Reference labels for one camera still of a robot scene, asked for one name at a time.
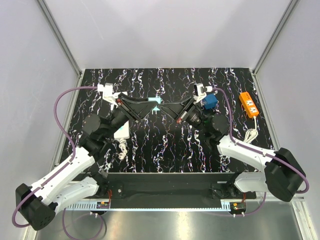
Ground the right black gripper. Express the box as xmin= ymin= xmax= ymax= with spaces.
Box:
xmin=157 ymin=95 xmax=210 ymax=136

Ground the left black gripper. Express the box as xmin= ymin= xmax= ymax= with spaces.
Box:
xmin=103 ymin=93 xmax=159 ymax=139

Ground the teal cube adapter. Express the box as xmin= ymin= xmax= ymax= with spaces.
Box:
xmin=148 ymin=96 xmax=162 ymax=115

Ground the blue cube adapter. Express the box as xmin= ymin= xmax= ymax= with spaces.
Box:
xmin=201 ymin=93 xmax=218 ymax=110

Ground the white multicolour power strip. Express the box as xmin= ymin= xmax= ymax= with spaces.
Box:
xmin=113 ymin=121 xmax=130 ymax=140

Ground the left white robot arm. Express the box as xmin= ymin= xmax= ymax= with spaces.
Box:
xmin=12 ymin=93 xmax=158 ymax=231

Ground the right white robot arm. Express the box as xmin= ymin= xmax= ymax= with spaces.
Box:
xmin=159 ymin=97 xmax=306 ymax=202

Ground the orange power strip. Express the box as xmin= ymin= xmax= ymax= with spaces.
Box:
xmin=239 ymin=92 xmax=259 ymax=119

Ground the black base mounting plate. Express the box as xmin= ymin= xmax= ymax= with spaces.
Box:
xmin=80 ymin=173 xmax=257 ymax=203

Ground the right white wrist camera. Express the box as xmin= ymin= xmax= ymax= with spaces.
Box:
xmin=193 ymin=83 xmax=213 ymax=103

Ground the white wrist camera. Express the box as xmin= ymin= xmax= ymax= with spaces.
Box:
xmin=97 ymin=83 xmax=120 ymax=111
xmin=193 ymin=83 xmax=213 ymax=103

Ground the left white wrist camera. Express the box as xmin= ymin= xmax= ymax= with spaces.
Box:
xmin=97 ymin=83 xmax=120 ymax=111

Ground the white coiled strip cord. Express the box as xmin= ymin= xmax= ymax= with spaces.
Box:
xmin=117 ymin=137 xmax=128 ymax=161

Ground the white power strip cord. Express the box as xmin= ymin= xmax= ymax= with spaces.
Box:
xmin=243 ymin=116 xmax=259 ymax=145

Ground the white slotted cable duct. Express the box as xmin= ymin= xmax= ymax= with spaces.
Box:
xmin=66 ymin=199 xmax=231 ymax=212

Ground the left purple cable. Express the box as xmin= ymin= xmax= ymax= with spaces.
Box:
xmin=11 ymin=86 xmax=110 ymax=240

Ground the purple cable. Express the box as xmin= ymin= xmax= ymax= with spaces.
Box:
xmin=211 ymin=87 xmax=311 ymax=217
xmin=11 ymin=86 xmax=110 ymax=240

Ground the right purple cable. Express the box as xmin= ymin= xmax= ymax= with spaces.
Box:
xmin=211 ymin=87 xmax=311 ymax=217

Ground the left aluminium frame post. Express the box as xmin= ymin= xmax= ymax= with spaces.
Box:
xmin=36 ymin=0 xmax=82 ymax=78

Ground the aluminium frame post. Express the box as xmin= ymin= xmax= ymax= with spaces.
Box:
xmin=252 ymin=0 xmax=300 ymax=75
xmin=36 ymin=0 xmax=82 ymax=78

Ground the right aluminium frame post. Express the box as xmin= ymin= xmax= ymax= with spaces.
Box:
xmin=252 ymin=0 xmax=300 ymax=75

